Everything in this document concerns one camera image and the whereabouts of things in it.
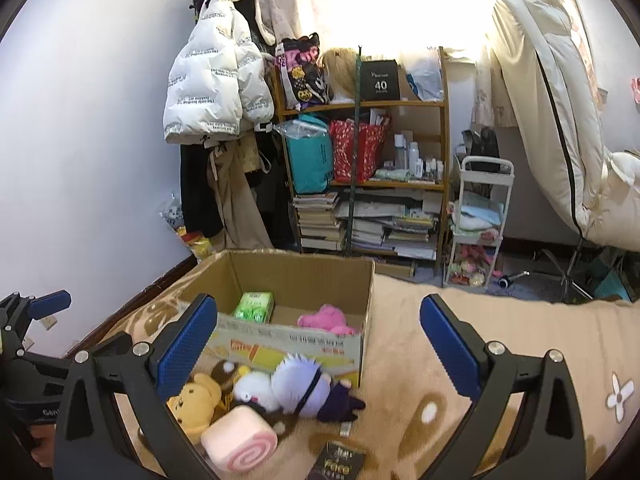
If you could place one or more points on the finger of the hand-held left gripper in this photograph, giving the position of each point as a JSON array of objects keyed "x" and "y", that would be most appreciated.
[{"x": 50, "y": 303}]

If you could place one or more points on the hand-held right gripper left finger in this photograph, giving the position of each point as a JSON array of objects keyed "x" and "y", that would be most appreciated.
[{"x": 185, "y": 345}]

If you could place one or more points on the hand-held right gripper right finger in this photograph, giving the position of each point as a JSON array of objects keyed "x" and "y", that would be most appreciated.
[{"x": 450, "y": 350}]

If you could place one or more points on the yellow bear plush toy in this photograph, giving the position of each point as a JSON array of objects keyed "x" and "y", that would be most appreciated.
[{"x": 197, "y": 402}]

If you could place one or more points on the pink swiss roll plush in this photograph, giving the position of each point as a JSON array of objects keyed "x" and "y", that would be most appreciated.
[{"x": 240, "y": 440}]

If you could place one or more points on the white-haired plush doll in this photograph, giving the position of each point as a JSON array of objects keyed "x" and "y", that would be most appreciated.
[{"x": 295, "y": 380}]

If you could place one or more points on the printed cardboard box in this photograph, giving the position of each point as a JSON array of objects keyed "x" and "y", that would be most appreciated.
[{"x": 300, "y": 280}]

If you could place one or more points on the person's left hand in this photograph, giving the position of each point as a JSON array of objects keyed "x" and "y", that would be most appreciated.
[{"x": 44, "y": 450}]

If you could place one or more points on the beige brown printed blanket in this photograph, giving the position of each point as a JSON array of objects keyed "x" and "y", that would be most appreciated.
[{"x": 500, "y": 310}]

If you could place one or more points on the green tissue packet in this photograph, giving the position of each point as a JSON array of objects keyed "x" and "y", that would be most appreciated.
[{"x": 255, "y": 306}]

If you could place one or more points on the yellow snack bag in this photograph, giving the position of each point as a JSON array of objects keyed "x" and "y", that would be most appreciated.
[{"x": 197, "y": 245}]

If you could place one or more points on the pink plush toy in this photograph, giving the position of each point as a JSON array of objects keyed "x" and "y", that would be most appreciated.
[{"x": 325, "y": 317}]

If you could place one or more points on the patterned clear plastic bag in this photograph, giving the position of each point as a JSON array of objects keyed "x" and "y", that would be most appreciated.
[{"x": 172, "y": 215}]

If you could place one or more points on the beige garment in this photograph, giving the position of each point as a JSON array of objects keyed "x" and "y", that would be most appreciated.
[{"x": 235, "y": 200}]

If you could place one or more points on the black coat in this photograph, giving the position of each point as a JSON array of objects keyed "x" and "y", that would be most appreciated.
[{"x": 197, "y": 190}]

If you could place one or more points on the black card packet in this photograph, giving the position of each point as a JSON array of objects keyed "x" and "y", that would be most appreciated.
[{"x": 337, "y": 462}]

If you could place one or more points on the teal paper bag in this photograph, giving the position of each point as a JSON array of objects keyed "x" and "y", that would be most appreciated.
[{"x": 615, "y": 285}]

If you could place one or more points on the stack of books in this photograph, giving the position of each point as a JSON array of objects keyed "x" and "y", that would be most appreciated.
[{"x": 320, "y": 225}]

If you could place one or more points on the white trolley cart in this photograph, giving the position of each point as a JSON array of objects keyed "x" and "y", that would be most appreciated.
[{"x": 487, "y": 165}]

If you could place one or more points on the row of toiletry bottles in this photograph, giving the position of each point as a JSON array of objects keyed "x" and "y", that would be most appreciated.
[{"x": 414, "y": 157}]

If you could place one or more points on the red patterned bag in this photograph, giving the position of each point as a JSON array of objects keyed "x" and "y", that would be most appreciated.
[{"x": 350, "y": 152}]

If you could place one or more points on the teal storage box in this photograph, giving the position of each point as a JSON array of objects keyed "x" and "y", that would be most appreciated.
[{"x": 310, "y": 160}]

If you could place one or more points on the wooden shelf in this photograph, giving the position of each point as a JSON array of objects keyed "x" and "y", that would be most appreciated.
[{"x": 415, "y": 103}]

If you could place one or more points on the white blue plastic bag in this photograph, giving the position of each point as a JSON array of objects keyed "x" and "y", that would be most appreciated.
[{"x": 425, "y": 77}]

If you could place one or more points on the white puffer jacket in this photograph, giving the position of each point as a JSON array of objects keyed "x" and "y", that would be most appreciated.
[{"x": 210, "y": 70}]

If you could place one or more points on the black box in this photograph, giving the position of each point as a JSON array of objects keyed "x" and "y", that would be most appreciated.
[{"x": 380, "y": 80}]

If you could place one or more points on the white padded chair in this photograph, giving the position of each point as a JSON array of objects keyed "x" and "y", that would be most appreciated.
[{"x": 540, "y": 85}]

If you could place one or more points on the patterned black pink bag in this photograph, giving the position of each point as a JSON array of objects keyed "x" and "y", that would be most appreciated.
[{"x": 300, "y": 75}]

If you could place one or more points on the blonde wig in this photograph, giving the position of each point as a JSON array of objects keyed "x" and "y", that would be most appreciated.
[{"x": 340, "y": 70}]

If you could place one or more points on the light curtain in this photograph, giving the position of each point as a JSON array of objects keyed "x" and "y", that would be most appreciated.
[{"x": 285, "y": 0}]

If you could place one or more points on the wall outlet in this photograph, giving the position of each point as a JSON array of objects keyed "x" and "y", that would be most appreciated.
[{"x": 49, "y": 323}]

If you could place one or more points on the pink wall ornament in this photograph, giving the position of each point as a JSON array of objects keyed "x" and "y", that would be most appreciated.
[{"x": 636, "y": 90}]

